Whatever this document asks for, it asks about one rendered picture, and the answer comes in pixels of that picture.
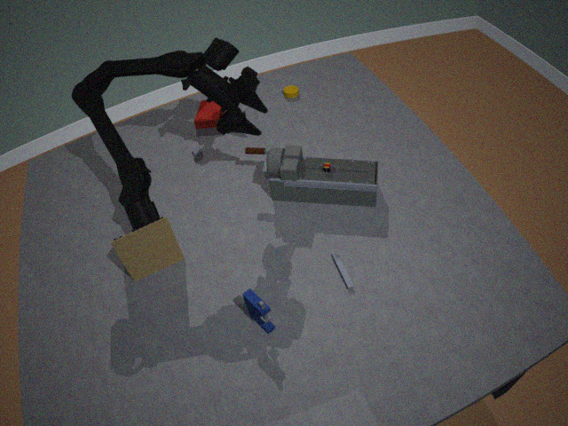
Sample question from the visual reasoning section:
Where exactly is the red rectangular block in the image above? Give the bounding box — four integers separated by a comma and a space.
194, 99, 224, 129

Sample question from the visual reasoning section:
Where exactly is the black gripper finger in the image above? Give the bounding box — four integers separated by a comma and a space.
227, 111, 262, 136
241, 92, 268, 114

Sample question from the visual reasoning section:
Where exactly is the yellow short cylinder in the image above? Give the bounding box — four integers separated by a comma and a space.
283, 85, 298, 98

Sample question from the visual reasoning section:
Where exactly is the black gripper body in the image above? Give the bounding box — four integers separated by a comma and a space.
205, 76, 242, 135

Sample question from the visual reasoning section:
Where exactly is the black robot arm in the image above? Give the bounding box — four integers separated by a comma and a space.
72, 38, 260, 232

